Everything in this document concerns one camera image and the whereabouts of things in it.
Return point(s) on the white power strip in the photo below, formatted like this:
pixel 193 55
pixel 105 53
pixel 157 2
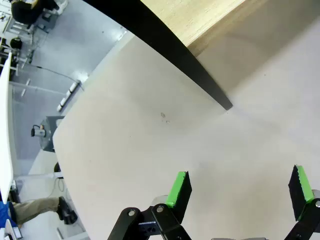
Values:
pixel 66 98

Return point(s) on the blue box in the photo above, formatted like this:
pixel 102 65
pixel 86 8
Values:
pixel 6 215

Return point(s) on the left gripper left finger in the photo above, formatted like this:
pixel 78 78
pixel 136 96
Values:
pixel 178 192

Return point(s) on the seated person black shirt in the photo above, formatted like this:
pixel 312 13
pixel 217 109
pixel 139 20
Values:
pixel 25 11

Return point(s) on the black shoe and leg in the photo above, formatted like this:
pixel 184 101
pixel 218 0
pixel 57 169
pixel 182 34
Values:
pixel 35 207

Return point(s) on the white metal stool frame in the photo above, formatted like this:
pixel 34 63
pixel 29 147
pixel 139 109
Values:
pixel 22 32

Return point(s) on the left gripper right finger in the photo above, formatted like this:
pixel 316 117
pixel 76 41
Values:
pixel 298 192

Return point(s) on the black backpack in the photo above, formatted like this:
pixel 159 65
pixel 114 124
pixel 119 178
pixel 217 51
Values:
pixel 16 43

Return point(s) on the white desk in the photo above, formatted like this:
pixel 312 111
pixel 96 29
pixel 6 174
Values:
pixel 5 125

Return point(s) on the small silver cylinder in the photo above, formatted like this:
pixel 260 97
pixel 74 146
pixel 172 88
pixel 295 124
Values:
pixel 38 131

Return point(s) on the black frame wooden shelf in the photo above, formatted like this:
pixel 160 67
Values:
pixel 175 42

